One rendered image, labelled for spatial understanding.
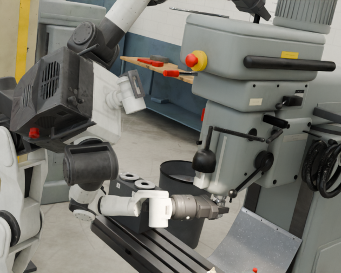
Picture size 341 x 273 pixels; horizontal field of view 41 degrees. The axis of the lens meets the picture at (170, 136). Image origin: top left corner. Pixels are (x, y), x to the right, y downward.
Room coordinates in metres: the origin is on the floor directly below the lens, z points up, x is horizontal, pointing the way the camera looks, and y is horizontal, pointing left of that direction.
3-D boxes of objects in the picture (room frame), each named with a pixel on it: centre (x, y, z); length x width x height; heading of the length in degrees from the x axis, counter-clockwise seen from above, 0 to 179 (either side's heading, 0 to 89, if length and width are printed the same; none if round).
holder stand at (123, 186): (1.89, 0.11, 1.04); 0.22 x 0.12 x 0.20; 50
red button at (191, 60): (1.35, -0.03, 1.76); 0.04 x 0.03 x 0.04; 43
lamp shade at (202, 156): (1.31, -0.11, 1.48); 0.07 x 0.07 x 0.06
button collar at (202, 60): (1.37, -0.04, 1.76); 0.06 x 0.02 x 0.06; 43
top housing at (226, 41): (1.53, -0.22, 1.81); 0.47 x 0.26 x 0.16; 133
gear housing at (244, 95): (1.55, -0.24, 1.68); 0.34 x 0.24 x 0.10; 133
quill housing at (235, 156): (1.53, -0.21, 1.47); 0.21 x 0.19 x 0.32; 43
